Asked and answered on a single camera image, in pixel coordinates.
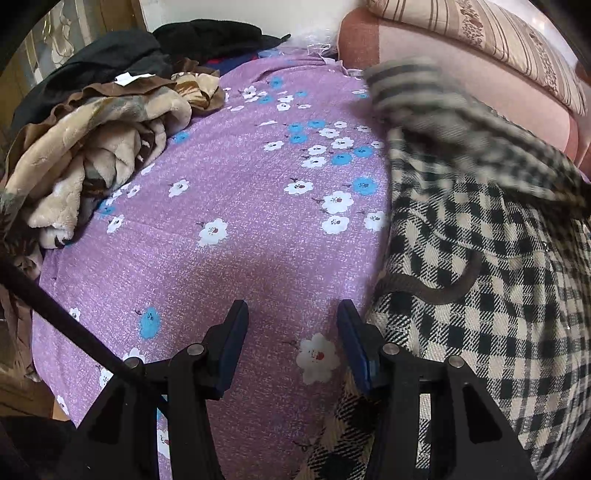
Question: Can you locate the beige striped pillow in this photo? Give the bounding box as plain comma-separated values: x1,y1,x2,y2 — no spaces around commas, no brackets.
367,0,588,116

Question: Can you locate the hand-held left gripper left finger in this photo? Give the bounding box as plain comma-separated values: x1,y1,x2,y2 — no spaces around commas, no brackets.
55,300,250,480

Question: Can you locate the white paper tag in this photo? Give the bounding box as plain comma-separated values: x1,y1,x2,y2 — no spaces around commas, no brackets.
113,71,155,88

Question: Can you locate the dark blue red cloth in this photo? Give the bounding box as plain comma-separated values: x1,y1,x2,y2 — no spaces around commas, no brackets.
207,51,280,70

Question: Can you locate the clear plastic bag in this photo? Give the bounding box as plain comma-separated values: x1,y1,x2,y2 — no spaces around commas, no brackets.
286,25,343,60

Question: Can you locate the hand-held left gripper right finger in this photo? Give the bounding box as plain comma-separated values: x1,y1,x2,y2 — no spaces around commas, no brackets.
337,299,539,480

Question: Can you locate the wooden cabinet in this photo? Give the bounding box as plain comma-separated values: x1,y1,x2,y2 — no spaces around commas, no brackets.
9,0,149,93

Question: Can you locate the black beige checkered coat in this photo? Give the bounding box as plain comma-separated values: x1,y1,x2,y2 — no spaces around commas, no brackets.
295,58,591,480

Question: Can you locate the pink padded headboard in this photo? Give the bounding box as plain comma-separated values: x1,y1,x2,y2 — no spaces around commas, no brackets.
337,7,591,171

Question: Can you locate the black jacket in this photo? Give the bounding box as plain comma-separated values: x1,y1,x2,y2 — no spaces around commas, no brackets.
14,31,175,132

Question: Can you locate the black cable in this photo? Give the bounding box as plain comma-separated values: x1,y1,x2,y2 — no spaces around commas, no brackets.
0,257,171,418

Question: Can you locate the beige brown fleece blanket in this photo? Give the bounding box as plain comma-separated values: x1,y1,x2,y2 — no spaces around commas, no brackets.
0,71,227,278

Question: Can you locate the purple floral bed sheet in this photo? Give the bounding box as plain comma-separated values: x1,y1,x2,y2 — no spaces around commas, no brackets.
30,46,393,480

